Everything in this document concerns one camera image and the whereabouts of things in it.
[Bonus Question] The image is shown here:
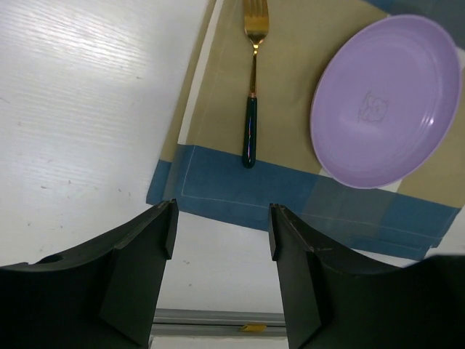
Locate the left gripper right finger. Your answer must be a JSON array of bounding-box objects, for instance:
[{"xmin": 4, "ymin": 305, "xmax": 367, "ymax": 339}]
[{"xmin": 269, "ymin": 204, "xmax": 464, "ymax": 348}]

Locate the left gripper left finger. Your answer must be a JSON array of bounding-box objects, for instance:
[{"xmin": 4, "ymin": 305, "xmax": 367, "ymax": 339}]
[{"xmin": 1, "ymin": 200, "xmax": 179, "ymax": 348}]

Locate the blue and beige cloth placemat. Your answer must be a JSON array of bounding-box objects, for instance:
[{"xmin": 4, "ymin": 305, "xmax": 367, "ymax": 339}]
[{"xmin": 146, "ymin": 1, "xmax": 464, "ymax": 260}]

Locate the lilac plastic plate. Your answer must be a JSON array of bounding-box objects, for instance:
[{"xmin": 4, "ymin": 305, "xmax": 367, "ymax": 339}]
[{"xmin": 310, "ymin": 15, "xmax": 462, "ymax": 189}]

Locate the gold fork dark handle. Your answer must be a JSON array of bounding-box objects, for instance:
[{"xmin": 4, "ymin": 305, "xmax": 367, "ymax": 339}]
[{"xmin": 242, "ymin": 0, "xmax": 269, "ymax": 169}]

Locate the aluminium frame rail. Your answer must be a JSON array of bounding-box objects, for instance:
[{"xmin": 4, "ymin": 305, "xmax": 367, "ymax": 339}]
[{"xmin": 151, "ymin": 309, "xmax": 286, "ymax": 337}]

